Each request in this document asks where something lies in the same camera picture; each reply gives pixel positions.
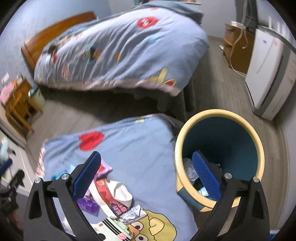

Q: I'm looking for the pink purple snack wrapper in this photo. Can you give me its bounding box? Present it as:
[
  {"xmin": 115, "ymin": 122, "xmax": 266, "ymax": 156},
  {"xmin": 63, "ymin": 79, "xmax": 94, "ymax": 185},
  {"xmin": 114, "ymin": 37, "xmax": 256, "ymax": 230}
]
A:
[{"xmin": 83, "ymin": 159, "xmax": 113, "ymax": 200}]

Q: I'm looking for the white red paper wrapper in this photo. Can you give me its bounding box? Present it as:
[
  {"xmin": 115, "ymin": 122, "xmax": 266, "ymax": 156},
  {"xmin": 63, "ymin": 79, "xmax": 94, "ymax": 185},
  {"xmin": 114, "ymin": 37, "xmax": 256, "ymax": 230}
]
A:
[{"xmin": 89, "ymin": 178, "xmax": 133, "ymax": 219}]

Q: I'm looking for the white blue trash in bin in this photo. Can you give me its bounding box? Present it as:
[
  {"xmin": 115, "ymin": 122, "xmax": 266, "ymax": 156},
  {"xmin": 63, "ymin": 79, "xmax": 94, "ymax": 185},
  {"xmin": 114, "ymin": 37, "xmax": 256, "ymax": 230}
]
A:
[{"xmin": 183, "ymin": 158, "xmax": 218, "ymax": 201}]

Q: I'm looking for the yellow teal trash bin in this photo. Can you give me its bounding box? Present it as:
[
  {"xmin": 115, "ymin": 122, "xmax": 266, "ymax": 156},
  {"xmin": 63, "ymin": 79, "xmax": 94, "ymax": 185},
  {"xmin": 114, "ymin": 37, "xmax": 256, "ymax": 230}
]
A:
[{"xmin": 175, "ymin": 109, "xmax": 265, "ymax": 212}]

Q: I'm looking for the purple snack packet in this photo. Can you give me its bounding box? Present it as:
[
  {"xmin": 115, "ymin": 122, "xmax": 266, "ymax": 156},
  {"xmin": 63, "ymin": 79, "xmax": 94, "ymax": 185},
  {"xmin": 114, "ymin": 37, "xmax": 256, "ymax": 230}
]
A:
[{"xmin": 76, "ymin": 197, "xmax": 99, "ymax": 216}]

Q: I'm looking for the white striped package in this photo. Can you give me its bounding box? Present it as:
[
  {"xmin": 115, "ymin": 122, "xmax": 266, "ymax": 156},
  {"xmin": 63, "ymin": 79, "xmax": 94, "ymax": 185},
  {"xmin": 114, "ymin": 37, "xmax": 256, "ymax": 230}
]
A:
[{"xmin": 90, "ymin": 217, "xmax": 133, "ymax": 241}]

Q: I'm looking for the blue cartoon pillow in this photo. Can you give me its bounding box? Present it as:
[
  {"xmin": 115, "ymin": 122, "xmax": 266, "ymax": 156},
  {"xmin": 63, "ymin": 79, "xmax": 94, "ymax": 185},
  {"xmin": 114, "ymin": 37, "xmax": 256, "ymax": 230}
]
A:
[{"xmin": 36, "ymin": 114, "xmax": 197, "ymax": 240}]

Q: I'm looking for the crumpled silver foil wrapper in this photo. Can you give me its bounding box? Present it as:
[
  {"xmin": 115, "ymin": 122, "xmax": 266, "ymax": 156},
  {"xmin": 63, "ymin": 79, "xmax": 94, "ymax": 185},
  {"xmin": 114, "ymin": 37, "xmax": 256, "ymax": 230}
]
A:
[{"xmin": 119, "ymin": 204, "xmax": 147, "ymax": 225}]

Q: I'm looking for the wooden stool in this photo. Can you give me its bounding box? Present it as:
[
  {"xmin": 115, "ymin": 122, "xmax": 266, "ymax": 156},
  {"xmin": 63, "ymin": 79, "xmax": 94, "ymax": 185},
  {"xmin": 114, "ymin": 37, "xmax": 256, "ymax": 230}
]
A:
[{"xmin": 4, "ymin": 77, "xmax": 43, "ymax": 135}]

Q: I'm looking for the small green white bin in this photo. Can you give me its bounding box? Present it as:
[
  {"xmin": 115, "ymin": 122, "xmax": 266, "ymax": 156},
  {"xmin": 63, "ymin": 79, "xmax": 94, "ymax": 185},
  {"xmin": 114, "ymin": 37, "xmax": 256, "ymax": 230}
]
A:
[{"xmin": 28, "ymin": 85, "xmax": 46, "ymax": 108}]

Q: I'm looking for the white air purifier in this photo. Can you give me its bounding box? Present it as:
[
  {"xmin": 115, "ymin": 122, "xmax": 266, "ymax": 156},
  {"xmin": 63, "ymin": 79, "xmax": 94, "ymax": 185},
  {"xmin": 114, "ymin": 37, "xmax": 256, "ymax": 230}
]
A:
[{"xmin": 245, "ymin": 27, "xmax": 295, "ymax": 121}]

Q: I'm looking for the wooden tv cabinet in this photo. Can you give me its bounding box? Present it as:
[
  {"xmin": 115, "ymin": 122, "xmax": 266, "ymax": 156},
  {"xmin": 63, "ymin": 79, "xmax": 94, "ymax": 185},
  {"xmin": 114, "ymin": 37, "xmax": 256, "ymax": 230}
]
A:
[{"xmin": 223, "ymin": 24, "xmax": 255, "ymax": 74}]

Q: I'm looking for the wooden bed headboard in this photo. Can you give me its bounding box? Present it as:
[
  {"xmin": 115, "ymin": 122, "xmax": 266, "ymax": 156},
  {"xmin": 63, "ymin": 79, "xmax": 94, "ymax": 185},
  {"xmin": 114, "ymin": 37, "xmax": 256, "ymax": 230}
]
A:
[{"xmin": 21, "ymin": 11, "xmax": 96, "ymax": 72}]

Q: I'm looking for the blue cartoon quilt on bed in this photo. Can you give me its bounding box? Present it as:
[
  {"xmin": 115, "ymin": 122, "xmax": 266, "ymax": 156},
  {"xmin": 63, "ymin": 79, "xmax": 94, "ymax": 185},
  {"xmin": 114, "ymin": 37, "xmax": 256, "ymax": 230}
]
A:
[{"xmin": 34, "ymin": 1, "xmax": 209, "ymax": 96}]

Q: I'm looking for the white charging cable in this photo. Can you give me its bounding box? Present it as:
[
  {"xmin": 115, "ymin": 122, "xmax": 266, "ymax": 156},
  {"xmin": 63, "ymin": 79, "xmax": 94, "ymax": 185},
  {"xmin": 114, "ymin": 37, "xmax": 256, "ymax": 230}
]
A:
[{"xmin": 228, "ymin": 22, "xmax": 249, "ymax": 78}]

